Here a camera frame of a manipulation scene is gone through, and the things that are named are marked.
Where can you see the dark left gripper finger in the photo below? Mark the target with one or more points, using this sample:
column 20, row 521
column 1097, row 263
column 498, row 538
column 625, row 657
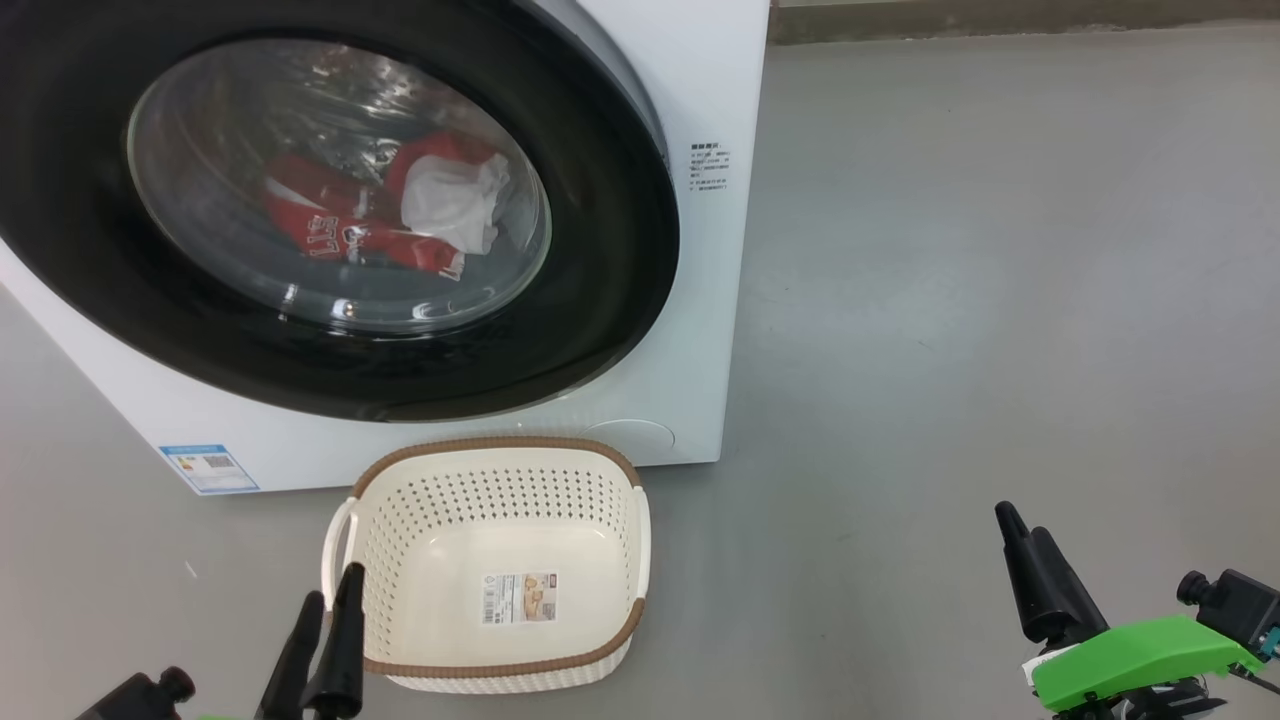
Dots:
column 345, row 650
column 295, row 660

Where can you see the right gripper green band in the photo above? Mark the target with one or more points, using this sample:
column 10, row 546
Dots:
column 1140, row 655

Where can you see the red basketball jersey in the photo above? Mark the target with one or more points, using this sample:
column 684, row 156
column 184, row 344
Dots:
column 300, row 215

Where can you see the white cloth garment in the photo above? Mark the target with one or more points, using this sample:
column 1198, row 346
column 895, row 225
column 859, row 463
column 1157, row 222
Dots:
column 450, row 200

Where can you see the black washing machine door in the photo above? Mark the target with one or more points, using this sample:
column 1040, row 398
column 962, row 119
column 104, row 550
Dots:
column 600, row 250

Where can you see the cream laundry basket brown rim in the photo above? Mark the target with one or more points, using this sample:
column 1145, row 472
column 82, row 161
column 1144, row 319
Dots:
column 500, row 540

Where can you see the white front-load washing machine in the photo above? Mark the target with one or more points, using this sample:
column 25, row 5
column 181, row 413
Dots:
column 700, row 300

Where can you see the blue energy label sticker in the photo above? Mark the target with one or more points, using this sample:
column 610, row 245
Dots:
column 210, row 468

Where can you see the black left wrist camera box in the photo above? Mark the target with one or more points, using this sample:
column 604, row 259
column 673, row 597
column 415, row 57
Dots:
column 140, row 700

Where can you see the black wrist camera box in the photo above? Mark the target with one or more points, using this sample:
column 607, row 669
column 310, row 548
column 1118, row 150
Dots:
column 1235, row 605
column 140, row 700

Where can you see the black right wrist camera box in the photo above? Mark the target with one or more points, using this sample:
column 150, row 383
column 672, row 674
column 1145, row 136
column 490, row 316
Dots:
column 1235, row 605

